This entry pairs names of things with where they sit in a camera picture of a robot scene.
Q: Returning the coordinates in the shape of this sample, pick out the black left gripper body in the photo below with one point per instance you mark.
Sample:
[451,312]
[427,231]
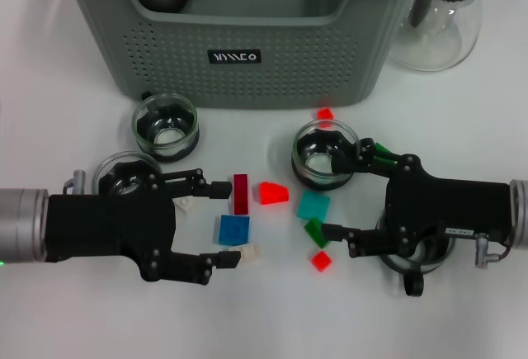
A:
[107,227]

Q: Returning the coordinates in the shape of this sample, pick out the long dark red brick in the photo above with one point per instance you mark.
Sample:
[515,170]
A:
[240,194]

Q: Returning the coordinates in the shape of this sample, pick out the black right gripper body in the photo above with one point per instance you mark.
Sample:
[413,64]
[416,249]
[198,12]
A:
[453,204]

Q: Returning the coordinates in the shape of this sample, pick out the teal square plate brick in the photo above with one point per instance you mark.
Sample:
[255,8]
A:
[312,206]

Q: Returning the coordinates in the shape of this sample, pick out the small red brick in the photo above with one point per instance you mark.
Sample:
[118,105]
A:
[324,113]
[321,261]

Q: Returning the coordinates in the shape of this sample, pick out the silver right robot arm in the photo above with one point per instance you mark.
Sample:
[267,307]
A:
[519,214]

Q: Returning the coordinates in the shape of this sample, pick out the small white brick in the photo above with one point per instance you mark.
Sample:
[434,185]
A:
[184,205]

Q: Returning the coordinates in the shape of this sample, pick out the glass carafe black lid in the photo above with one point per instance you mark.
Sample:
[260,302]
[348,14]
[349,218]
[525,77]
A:
[441,33]

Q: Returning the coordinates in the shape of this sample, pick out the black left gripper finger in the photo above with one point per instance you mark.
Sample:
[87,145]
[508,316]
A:
[220,190]
[229,259]

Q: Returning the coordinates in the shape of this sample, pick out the green brick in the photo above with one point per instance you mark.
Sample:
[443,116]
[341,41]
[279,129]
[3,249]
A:
[381,147]
[314,229]

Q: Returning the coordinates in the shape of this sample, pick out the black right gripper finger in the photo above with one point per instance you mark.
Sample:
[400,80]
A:
[341,165]
[334,234]

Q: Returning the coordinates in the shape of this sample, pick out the red sloped brick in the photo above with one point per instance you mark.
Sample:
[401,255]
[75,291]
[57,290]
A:
[272,193]

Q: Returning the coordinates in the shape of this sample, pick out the grey-green perforated storage bin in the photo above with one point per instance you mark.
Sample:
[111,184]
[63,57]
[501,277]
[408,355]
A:
[288,66]

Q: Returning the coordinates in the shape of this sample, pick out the blue square plate brick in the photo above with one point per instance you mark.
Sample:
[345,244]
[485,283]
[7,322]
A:
[234,230]

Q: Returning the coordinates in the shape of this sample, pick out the white long brick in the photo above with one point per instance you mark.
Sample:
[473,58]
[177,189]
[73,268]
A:
[252,254]

